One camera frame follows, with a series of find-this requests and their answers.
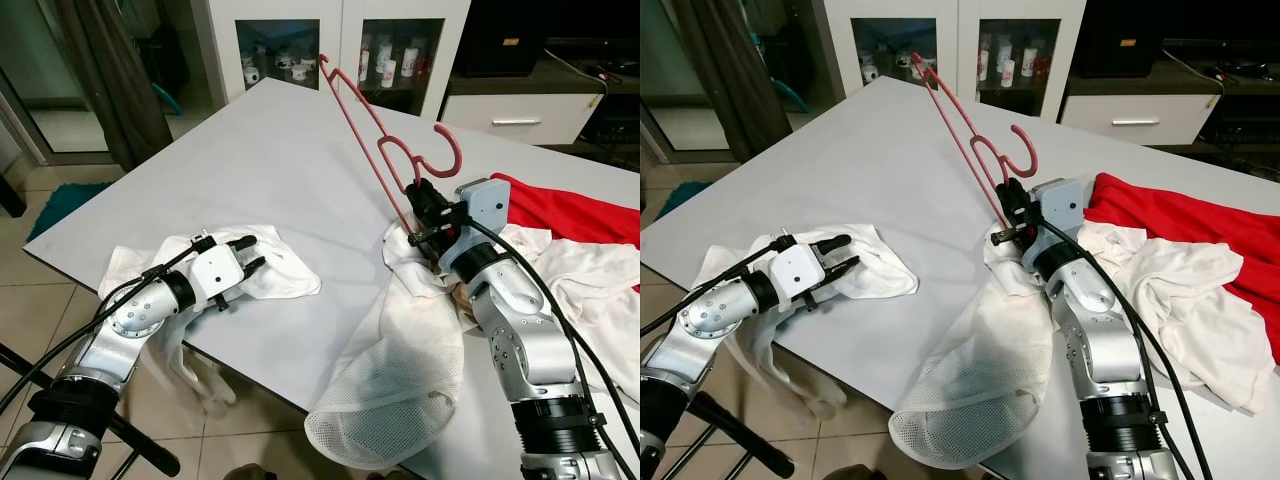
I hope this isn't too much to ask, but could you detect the teal floor mat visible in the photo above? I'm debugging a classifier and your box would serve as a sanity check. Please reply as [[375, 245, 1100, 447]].
[[655, 180, 711, 219], [25, 182, 116, 241]]

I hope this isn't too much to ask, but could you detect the red plastic hanger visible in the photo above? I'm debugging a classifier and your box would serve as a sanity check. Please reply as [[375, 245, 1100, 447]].
[[910, 52, 1041, 233], [318, 52, 464, 236]]

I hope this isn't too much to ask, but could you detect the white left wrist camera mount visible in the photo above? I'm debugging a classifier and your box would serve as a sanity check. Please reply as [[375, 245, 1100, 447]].
[[185, 245, 246, 301], [770, 243, 831, 299]]

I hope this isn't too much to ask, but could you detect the dark grey curtain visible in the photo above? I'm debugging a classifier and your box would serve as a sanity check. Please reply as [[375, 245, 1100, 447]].
[[670, 0, 796, 161], [50, 0, 176, 171]]

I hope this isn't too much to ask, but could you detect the white drawer with handle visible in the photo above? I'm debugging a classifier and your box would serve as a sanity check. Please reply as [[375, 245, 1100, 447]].
[[1060, 95, 1226, 146], [440, 93, 606, 146]]

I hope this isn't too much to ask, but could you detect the white shirt with tan cuffs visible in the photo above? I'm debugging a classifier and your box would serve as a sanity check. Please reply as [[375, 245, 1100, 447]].
[[305, 220, 469, 471], [888, 225, 1056, 471]]

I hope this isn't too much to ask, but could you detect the crumpled white garment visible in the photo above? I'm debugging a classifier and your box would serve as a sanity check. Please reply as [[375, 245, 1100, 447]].
[[1085, 220, 1276, 413], [500, 225, 641, 401]]

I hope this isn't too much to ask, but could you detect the black speaker box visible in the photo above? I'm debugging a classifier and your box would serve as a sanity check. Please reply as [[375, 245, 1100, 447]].
[[1070, 0, 1166, 79], [455, 0, 546, 79]]

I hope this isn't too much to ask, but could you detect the black tv cabinet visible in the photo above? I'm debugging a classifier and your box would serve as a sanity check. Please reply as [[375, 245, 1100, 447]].
[[545, 0, 641, 166], [1165, 0, 1280, 171]]

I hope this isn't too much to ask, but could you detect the plain white shirt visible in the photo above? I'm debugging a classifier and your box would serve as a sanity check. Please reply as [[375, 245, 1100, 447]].
[[690, 225, 919, 421], [98, 225, 323, 411]]

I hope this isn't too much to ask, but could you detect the white glass-door cabinet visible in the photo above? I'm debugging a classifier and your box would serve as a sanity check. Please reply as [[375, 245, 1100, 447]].
[[205, 0, 471, 121], [825, 0, 1086, 121]]

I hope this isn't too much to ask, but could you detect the red garment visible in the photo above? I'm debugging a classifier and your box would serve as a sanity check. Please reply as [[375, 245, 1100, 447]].
[[490, 173, 641, 251], [1085, 172, 1280, 366]]

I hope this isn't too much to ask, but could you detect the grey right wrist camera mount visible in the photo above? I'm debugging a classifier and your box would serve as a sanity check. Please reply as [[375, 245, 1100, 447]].
[[455, 178, 513, 256], [1030, 178, 1086, 251]]

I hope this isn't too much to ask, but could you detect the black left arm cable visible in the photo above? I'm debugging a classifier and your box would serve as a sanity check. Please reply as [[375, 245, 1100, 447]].
[[0, 240, 211, 411], [640, 238, 796, 336]]

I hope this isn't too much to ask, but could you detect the glass sliding door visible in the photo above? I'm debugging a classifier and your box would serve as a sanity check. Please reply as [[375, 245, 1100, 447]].
[[640, 0, 746, 161], [0, 0, 121, 166]]

